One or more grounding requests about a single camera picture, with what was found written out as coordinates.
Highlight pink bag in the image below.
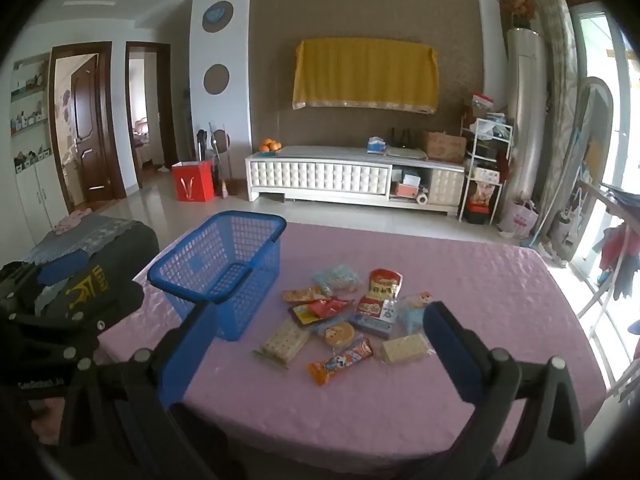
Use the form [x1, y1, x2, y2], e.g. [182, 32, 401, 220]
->
[500, 199, 540, 240]

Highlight red gift bag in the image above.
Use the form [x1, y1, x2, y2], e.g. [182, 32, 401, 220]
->
[171, 160, 217, 204]

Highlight clear light blue packet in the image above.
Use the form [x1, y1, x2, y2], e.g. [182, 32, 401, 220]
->
[312, 264, 362, 295]

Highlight round brown wall decor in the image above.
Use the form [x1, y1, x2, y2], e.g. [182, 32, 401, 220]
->
[202, 64, 231, 96]

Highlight clothes drying rack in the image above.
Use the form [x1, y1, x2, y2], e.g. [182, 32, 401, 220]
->
[570, 180, 640, 406]

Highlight vase with flowers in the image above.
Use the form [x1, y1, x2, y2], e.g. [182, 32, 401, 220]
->
[492, 0, 538, 31]

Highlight brown door frame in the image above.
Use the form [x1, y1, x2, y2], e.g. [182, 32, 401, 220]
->
[125, 41, 178, 188]

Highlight cylindrical standing air conditioner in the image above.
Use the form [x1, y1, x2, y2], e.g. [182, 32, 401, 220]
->
[505, 27, 548, 211]

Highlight black chair yellow print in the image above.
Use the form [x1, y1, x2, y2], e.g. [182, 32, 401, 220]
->
[60, 217, 161, 322]

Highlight square cracker packet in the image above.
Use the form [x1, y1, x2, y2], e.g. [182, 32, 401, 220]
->
[380, 334, 432, 365]

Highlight broom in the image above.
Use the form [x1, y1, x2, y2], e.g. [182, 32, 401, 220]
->
[207, 121, 233, 198]

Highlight round wall decor blue heart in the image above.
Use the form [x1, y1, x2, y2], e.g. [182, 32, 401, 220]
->
[201, 1, 235, 35]

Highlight ironing board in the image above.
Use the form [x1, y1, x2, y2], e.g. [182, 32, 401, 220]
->
[542, 76, 615, 261]

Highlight red packet white label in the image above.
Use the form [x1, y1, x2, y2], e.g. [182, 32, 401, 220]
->
[356, 296, 396, 318]

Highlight white TV cabinet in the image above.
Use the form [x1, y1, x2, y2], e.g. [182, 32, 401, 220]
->
[245, 145, 467, 218]

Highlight round biscuit packet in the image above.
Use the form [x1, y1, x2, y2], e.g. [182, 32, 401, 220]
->
[312, 321, 358, 348]

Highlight orange box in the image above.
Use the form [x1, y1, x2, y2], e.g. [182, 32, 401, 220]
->
[391, 167, 426, 200]

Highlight pink cloth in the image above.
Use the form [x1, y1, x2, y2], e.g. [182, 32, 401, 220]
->
[54, 210, 91, 235]

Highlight cardboard box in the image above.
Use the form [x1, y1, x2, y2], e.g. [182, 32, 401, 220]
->
[422, 131, 467, 163]

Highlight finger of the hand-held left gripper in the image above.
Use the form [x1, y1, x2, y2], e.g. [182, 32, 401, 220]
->
[0, 307, 112, 361]
[0, 251, 92, 311]

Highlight white metal rack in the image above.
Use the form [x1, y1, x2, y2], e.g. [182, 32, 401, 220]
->
[459, 116, 516, 226]

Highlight yellow cloth cover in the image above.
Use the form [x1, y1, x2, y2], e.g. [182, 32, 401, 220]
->
[292, 37, 440, 115]

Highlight red yellow snack packet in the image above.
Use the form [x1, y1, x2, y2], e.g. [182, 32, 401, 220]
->
[368, 268, 403, 301]

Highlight blue plastic basket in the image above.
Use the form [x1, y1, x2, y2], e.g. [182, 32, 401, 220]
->
[134, 211, 287, 342]

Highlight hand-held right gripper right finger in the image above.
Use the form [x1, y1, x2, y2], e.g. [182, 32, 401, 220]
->
[422, 301, 588, 480]

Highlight grey lace cloth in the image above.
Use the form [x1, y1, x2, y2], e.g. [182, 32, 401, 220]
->
[22, 214, 136, 267]

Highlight orange snack bar packet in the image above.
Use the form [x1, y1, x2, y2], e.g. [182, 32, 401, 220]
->
[307, 336, 373, 387]

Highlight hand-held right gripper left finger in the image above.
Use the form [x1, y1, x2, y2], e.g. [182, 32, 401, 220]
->
[55, 301, 241, 480]

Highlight white wall shelf cabinet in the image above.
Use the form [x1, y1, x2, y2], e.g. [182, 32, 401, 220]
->
[10, 52, 57, 231]

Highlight brown wooden door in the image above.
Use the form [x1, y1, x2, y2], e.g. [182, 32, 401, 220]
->
[47, 41, 128, 216]

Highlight long cracker packet green ends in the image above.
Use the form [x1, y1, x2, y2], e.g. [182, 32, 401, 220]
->
[251, 317, 312, 370]

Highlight light blue cartoon packet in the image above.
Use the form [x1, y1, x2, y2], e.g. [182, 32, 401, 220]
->
[397, 291, 435, 333]

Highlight blue white snack packet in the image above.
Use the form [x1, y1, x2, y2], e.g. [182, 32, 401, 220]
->
[348, 307, 398, 339]

